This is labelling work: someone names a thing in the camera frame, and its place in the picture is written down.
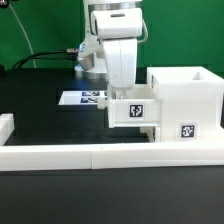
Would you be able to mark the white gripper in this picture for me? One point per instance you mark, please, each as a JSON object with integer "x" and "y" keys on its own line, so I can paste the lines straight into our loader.
{"x": 116, "y": 33}

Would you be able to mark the white drawer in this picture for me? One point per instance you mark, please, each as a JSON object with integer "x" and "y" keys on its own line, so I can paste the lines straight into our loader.
{"x": 153, "y": 133}
{"x": 140, "y": 108}

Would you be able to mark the white front drawer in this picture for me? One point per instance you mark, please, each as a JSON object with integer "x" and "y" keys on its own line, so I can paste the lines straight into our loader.
{"x": 153, "y": 133}

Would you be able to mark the white drawer cabinet box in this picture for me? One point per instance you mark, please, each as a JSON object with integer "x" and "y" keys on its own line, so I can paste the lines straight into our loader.
{"x": 192, "y": 99}

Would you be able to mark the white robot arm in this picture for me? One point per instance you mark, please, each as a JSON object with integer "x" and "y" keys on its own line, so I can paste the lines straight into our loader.
{"x": 89, "y": 6}

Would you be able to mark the fiducial marker sheet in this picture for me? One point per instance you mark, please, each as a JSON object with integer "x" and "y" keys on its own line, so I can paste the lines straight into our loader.
{"x": 86, "y": 97}

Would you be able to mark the white front fence wall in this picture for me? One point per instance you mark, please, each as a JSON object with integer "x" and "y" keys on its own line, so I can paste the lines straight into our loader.
{"x": 109, "y": 156}

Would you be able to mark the white fence wall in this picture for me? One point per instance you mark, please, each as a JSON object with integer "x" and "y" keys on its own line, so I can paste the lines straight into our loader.
{"x": 109, "y": 156}
{"x": 6, "y": 127}

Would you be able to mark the white left fence wall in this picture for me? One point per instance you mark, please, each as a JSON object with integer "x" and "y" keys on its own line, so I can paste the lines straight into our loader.
{"x": 6, "y": 127}

